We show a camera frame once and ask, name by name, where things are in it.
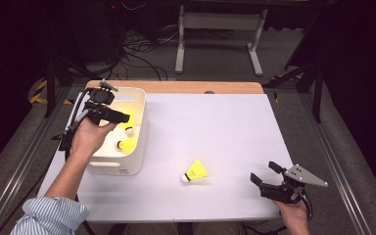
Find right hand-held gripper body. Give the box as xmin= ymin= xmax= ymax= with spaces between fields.
xmin=259 ymin=164 xmax=329 ymax=205

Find black tripod stand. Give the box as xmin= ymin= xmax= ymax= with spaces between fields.
xmin=43 ymin=55 xmax=104 ymax=118
xmin=262 ymin=62 xmax=324 ymax=124

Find yellow black floor tape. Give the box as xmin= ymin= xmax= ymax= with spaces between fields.
xmin=28 ymin=79 xmax=74 ymax=106

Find aluminium floor rail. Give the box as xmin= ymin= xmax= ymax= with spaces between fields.
xmin=0 ymin=87 xmax=72 ymax=235
xmin=298 ymin=92 xmax=375 ymax=235

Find person's left hand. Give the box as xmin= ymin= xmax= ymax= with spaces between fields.
xmin=71 ymin=117 xmax=117 ymax=158

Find person's right hand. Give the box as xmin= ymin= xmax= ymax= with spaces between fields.
xmin=272 ymin=199 xmax=311 ymax=235

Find white metal stand frame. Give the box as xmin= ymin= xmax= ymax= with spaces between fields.
xmin=174 ymin=4 xmax=268 ymax=77

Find white table mat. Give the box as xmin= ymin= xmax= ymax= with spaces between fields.
xmin=37 ymin=92 xmax=295 ymax=223

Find black floor cables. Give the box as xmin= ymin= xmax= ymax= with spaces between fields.
xmin=87 ymin=30 xmax=180 ymax=81

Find white plastic bin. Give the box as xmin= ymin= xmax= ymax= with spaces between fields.
xmin=72 ymin=86 xmax=149 ymax=176

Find yellow shuttlecock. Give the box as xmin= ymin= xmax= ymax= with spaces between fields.
xmin=180 ymin=159 xmax=210 ymax=184
xmin=116 ymin=135 xmax=140 ymax=155
xmin=118 ymin=111 xmax=140 ymax=138

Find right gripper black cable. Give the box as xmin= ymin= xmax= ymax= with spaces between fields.
xmin=302 ymin=192 xmax=315 ymax=223

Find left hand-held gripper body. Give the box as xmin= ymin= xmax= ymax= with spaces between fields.
xmin=81 ymin=79 xmax=119 ymax=126

